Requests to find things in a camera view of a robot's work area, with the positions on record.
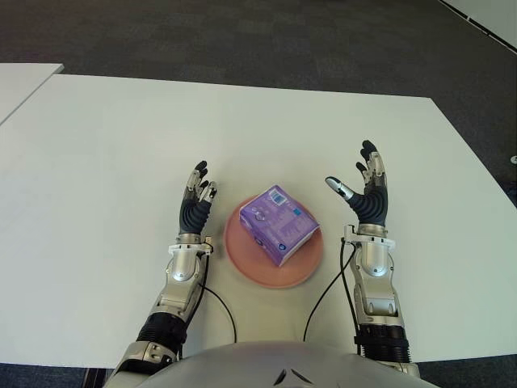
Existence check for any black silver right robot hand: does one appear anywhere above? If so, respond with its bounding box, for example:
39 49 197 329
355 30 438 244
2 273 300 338
325 139 389 227

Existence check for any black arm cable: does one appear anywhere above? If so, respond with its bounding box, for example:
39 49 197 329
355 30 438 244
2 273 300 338
302 240 360 344
200 258 238 344

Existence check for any white table with dark edge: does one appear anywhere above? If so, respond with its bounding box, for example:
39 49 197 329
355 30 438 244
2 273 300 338
438 0 517 53

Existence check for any silver robot torso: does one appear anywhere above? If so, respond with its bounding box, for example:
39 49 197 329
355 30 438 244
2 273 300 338
153 339 429 388

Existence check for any round pink plate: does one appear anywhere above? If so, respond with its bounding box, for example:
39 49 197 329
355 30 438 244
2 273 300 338
224 193 325 289

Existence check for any white side table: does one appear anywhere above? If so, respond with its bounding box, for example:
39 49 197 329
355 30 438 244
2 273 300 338
0 62 65 125

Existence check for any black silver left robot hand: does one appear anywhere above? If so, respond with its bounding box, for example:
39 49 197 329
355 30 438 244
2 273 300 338
179 161 219 235

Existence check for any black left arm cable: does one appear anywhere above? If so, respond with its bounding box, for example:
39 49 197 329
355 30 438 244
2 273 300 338
200 258 238 344

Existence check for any purple white tissue paper pack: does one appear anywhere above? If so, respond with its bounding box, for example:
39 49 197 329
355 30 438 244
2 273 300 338
238 184 322 268

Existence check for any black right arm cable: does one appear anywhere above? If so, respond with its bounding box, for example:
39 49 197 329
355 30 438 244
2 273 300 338
302 240 360 344

